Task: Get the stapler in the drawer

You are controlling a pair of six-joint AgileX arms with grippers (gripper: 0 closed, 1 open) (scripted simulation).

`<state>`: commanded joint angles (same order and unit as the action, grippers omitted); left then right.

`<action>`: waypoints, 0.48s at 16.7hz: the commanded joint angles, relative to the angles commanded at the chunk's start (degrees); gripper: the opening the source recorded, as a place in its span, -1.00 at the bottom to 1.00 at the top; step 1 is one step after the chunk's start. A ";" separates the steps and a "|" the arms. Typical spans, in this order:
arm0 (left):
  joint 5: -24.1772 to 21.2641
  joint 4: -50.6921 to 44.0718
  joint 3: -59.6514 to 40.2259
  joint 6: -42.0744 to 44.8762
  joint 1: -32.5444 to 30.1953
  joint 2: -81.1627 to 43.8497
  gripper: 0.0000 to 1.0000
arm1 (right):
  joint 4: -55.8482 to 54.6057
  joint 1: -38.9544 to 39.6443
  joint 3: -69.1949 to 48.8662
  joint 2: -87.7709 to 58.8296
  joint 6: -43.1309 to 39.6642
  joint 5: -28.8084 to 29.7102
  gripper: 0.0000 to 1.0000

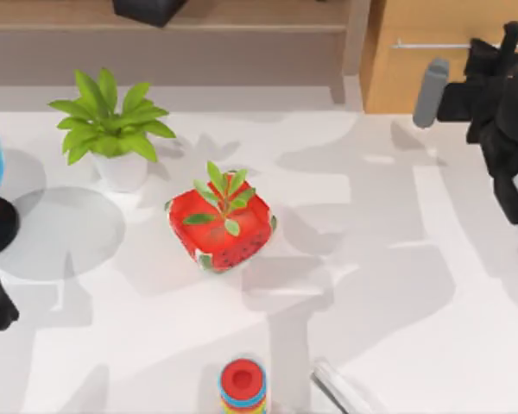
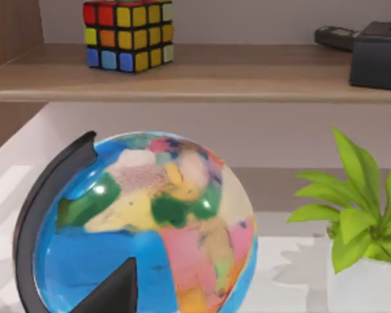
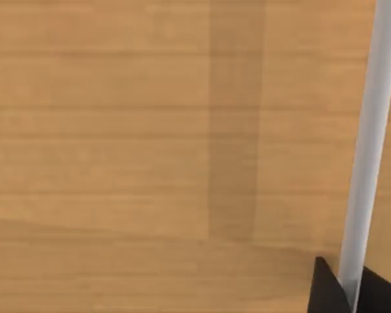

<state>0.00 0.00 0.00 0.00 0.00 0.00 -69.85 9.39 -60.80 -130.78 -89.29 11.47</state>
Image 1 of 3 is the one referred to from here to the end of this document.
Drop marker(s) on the wooden cupboard door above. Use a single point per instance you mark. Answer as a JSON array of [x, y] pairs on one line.
[[397, 82]]

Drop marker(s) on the white flat board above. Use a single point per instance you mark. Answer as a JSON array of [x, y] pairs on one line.
[[336, 388]]

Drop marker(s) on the green plant in white pot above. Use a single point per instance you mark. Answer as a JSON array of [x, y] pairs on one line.
[[112, 129]]

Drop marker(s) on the stack of coloured rings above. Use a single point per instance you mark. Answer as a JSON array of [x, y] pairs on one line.
[[242, 388]]

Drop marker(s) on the wooden open shelf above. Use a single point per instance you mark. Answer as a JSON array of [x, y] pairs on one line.
[[259, 52]]

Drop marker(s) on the black box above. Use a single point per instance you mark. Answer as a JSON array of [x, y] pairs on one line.
[[147, 9]]

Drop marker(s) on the red watermelon plant pot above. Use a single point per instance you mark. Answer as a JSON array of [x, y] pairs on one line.
[[224, 233]]

